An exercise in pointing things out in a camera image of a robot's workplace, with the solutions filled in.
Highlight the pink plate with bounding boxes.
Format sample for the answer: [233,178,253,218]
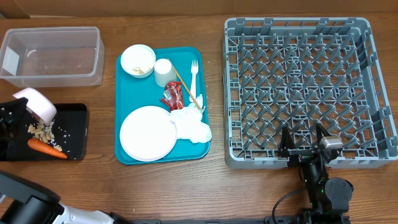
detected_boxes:
[119,106,177,162]

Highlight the grey dishwasher rack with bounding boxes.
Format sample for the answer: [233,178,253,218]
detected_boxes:
[223,17,397,169]

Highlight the white plastic fork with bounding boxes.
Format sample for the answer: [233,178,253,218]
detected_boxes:
[189,60,198,103]

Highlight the white bowl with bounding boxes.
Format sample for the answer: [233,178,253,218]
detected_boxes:
[121,44,156,78]

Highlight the crumpled white tissue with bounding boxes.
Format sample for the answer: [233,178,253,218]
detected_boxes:
[170,103,212,143]

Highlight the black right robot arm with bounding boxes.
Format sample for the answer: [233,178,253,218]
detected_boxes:
[272,123,354,224]

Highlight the white upside-down cup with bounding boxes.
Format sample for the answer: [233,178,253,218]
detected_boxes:
[154,58,177,87]

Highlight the teal serving tray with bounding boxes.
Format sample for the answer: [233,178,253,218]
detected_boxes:
[114,47,211,165]

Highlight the pink bowl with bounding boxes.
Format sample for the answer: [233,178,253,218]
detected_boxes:
[13,87,57,124]

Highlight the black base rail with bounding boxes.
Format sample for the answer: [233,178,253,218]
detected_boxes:
[131,216,351,224]

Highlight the wooden chopstick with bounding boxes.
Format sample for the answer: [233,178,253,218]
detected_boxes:
[168,58,202,113]

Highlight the clear plastic bin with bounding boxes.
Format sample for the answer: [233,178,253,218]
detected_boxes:
[1,27,105,88]

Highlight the orange carrot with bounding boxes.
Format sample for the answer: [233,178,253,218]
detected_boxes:
[27,138,67,159]

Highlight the black waste tray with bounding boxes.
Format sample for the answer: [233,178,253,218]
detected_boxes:
[1,103,90,161]

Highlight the food scraps pile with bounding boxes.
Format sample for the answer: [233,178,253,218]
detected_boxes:
[27,120,63,152]

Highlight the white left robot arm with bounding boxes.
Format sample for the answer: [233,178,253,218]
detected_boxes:
[1,98,130,224]

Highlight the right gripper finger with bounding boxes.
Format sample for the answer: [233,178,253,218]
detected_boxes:
[279,126,295,149]
[315,123,331,143]

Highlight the red snack wrapper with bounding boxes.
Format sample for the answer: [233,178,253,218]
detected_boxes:
[160,81,184,111]

